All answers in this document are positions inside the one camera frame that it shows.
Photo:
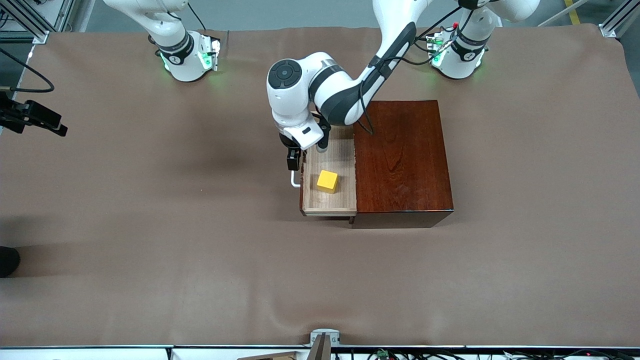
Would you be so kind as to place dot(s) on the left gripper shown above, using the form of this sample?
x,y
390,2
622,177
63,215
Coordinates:
x,y
288,144

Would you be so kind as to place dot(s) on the yellow cube block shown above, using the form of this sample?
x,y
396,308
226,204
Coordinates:
x,y
327,181

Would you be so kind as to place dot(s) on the light wooden drawer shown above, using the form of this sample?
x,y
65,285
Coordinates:
x,y
340,200

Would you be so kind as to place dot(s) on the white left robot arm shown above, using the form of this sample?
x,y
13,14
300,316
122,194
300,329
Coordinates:
x,y
340,95

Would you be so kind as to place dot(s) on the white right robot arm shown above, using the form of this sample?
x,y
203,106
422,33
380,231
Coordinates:
x,y
180,65

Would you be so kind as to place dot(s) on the dark wooden cabinet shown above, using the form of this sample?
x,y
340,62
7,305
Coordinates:
x,y
400,160

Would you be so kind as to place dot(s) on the black ribbed round object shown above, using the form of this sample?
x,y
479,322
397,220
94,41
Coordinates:
x,y
7,261

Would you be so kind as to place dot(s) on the brown table cloth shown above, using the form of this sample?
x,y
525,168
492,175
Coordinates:
x,y
200,275

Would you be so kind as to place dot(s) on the brown board piece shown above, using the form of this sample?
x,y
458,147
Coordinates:
x,y
272,356

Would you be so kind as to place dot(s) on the aluminium frame profile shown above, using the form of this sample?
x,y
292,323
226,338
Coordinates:
x,y
30,22
617,22

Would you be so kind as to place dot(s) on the grey camera mount clamp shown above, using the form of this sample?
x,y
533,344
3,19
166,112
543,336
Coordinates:
x,y
325,340

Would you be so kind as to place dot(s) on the white table edge rail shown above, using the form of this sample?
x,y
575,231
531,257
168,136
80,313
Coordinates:
x,y
100,352

